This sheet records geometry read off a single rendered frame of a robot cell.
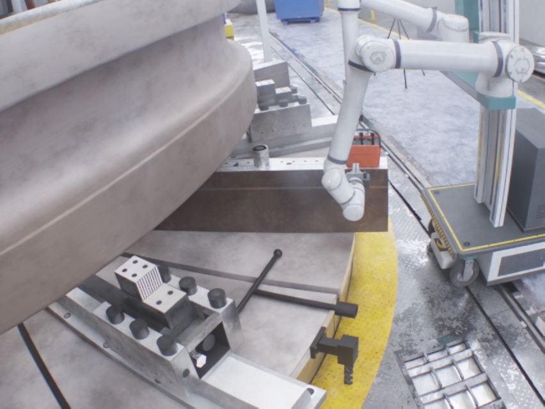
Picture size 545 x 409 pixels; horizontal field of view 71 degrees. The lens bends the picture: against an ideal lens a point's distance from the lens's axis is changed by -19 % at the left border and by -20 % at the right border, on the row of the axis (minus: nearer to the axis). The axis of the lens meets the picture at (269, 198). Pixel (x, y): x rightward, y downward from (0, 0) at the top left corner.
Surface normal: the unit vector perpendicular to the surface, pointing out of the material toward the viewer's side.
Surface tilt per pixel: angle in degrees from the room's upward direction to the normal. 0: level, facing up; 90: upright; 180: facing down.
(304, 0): 90
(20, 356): 0
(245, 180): 90
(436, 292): 0
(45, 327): 0
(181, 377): 90
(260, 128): 90
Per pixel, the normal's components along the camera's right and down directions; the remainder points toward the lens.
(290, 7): -0.19, 0.51
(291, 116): 0.19, 0.47
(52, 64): 0.81, 0.20
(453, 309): -0.13, -0.86
